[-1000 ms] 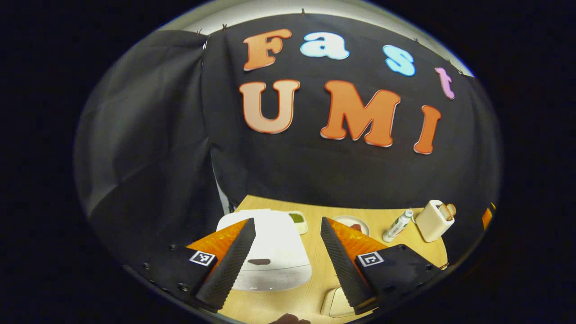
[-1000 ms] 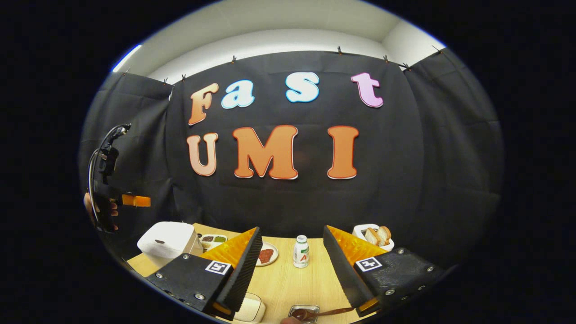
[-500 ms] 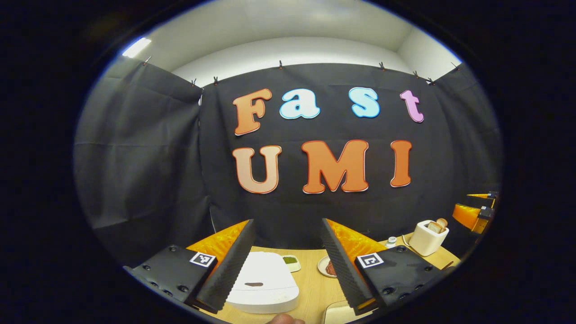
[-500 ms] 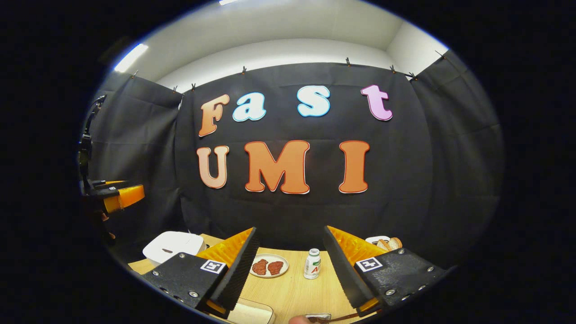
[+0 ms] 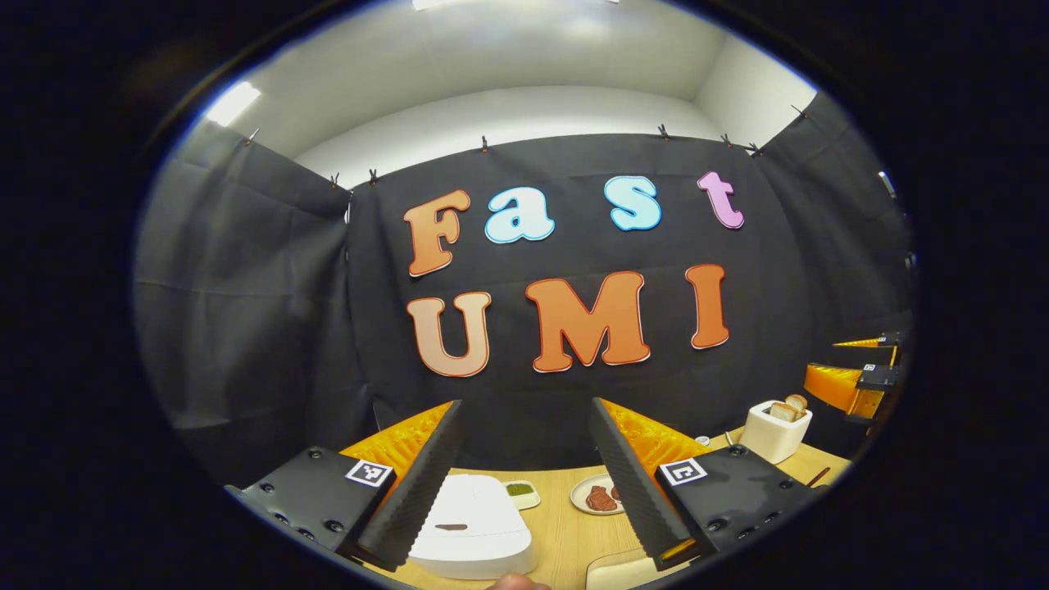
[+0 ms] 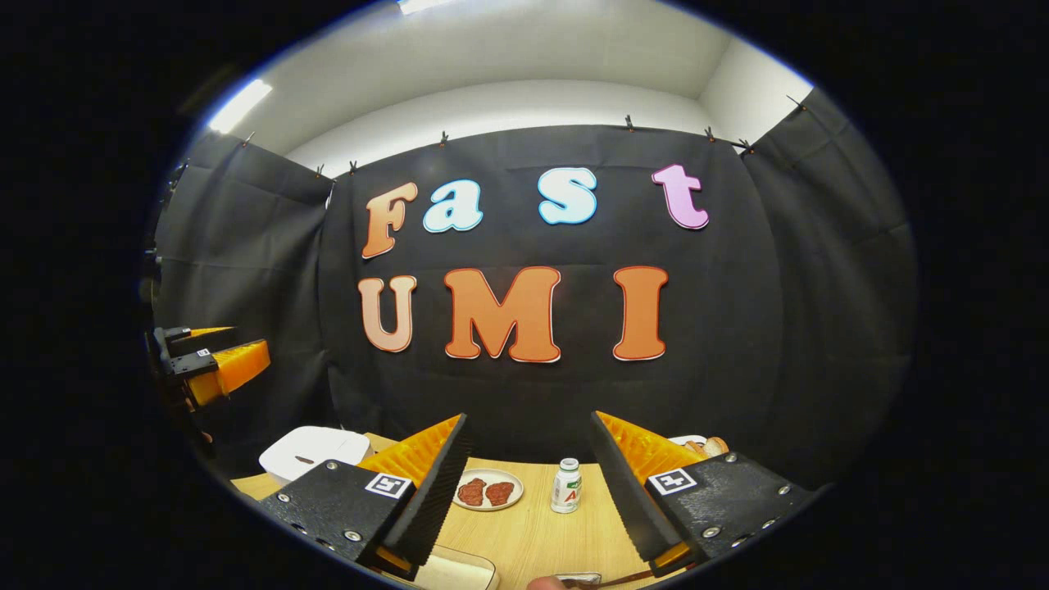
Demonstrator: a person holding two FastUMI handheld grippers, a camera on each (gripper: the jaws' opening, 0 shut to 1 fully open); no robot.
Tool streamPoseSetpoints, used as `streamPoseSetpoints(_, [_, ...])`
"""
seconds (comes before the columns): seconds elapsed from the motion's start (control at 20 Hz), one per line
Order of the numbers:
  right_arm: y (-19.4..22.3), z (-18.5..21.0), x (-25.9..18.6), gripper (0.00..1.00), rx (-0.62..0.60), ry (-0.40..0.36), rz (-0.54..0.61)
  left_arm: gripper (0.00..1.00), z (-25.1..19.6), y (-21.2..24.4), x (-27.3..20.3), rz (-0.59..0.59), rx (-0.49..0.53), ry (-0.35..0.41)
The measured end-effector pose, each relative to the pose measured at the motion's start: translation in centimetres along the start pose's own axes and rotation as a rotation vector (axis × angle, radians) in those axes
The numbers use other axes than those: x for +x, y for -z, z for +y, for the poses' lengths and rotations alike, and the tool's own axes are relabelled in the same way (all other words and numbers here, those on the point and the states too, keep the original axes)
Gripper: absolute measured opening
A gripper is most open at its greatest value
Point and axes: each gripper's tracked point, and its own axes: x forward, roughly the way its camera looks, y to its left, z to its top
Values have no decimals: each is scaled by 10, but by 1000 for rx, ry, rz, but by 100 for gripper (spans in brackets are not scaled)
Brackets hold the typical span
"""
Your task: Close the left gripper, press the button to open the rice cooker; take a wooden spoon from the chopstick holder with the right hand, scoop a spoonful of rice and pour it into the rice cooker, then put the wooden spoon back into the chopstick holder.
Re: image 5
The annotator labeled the cream rounded container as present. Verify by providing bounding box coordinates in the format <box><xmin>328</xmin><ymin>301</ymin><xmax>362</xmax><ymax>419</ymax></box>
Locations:
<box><xmin>585</xmin><ymin>547</ymin><xmax>666</xmax><ymax>590</ymax></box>

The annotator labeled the white round plate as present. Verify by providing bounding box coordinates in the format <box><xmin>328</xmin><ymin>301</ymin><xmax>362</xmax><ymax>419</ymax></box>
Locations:
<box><xmin>570</xmin><ymin>474</ymin><xmax>625</xmax><ymax>516</ymax></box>

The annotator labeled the black backdrop cloth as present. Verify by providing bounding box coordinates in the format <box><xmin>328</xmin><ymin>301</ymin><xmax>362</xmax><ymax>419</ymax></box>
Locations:
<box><xmin>135</xmin><ymin>92</ymin><xmax>915</xmax><ymax>488</ymax></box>

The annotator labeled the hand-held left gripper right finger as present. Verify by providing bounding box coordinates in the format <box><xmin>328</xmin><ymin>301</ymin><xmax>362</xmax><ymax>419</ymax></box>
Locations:
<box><xmin>588</xmin><ymin>397</ymin><xmax>820</xmax><ymax>572</ymax></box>

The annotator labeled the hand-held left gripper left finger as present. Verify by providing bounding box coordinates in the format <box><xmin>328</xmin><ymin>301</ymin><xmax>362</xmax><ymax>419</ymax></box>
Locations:
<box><xmin>225</xmin><ymin>399</ymin><xmax>465</xmax><ymax>573</ymax></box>

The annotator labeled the white rice cooker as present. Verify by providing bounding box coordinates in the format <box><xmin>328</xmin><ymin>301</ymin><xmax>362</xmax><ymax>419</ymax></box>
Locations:
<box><xmin>407</xmin><ymin>474</ymin><xmax>539</xmax><ymax>580</ymax></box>

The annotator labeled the small white condiment dish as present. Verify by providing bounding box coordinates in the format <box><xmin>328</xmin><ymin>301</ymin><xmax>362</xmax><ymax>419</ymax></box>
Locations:
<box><xmin>502</xmin><ymin>480</ymin><xmax>542</xmax><ymax>511</ymax></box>

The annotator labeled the white toaster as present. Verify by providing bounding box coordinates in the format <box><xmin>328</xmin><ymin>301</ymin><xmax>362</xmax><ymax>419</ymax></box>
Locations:
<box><xmin>739</xmin><ymin>398</ymin><xmax>814</xmax><ymax>465</ymax></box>

